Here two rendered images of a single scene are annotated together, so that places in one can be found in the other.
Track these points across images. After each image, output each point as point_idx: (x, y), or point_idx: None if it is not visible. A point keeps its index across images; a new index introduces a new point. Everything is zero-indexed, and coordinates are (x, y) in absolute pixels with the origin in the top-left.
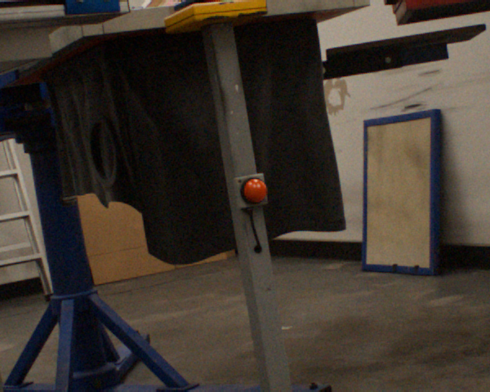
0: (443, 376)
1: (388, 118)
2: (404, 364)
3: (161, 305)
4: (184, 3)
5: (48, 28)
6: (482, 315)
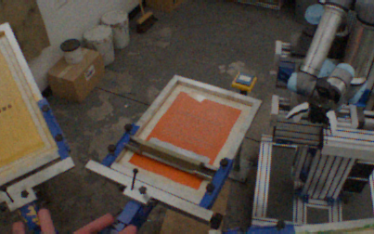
0: (90, 206)
1: None
2: (70, 228)
3: None
4: (251, 81)
5: (200, 162)
6: None
